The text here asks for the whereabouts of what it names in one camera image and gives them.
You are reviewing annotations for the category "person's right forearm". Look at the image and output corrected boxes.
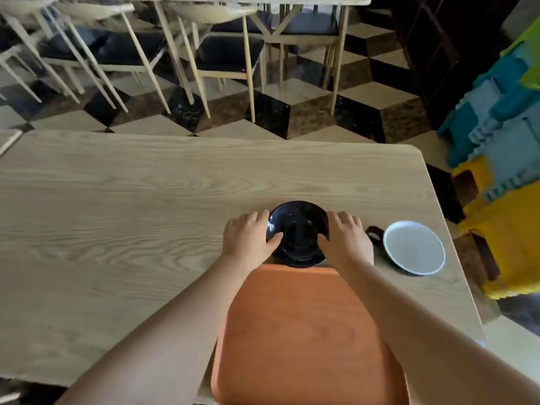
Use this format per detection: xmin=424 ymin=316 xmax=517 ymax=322
xmin=335 ymin=260 xmax=540 ymax=405

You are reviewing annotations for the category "small black cup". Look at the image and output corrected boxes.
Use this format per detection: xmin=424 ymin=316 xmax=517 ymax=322
xmin=365 ymin=225 xmax=385 ymax=249

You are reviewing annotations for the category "white wooden chair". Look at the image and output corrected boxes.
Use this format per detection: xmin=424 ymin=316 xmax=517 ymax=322
xmin=0 ymin=44 xmax=43 ymax=104

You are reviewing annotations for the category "black glossy bowl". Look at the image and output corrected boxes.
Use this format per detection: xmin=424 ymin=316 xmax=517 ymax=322
xmin=265 ymin=201 xmax=330 ymax=269

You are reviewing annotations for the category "orange plastic tray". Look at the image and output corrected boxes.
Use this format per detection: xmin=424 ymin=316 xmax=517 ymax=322
xmin=210 ymin=264 xmax=411 ymax=405

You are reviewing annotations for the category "white round plate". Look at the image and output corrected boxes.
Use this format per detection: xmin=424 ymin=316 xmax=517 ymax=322
xmin=382 ymin=220 xmax=446 ymax=276

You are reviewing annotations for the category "person's right hand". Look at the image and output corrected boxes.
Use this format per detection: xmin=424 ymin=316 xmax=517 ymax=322
xmin=317 ymin=211 xmax=375 ymax=273

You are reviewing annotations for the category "teal foam mat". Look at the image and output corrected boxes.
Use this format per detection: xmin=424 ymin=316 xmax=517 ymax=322
xmin=436 ymin=49 xmax=540 ymax=169

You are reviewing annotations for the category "beige chair with black seat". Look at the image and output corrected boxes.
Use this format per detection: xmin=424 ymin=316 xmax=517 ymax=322
xmin=0 ymin=0 xmax=116 ymax=110
xmin=54 ymin=1 xmax=171 ymax=115
xmin=267 ymin=3 xmax=341 ymax=91
xmin=168 ymin=2 xmax=266 ymax=123

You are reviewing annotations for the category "person's left forearm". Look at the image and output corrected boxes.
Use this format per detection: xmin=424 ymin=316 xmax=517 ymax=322
xmin=55 ymin=254 xmax=256 ymax=405

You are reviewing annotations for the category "person's left hand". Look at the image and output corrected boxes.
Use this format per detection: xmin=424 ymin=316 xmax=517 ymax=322
xmin=221 ymin=210 xmax=284 ymax=271

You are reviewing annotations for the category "grey foam mat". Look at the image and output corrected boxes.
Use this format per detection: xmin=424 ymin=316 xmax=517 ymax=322
xmin=463 ymin=78 xmax=540 ymax=203

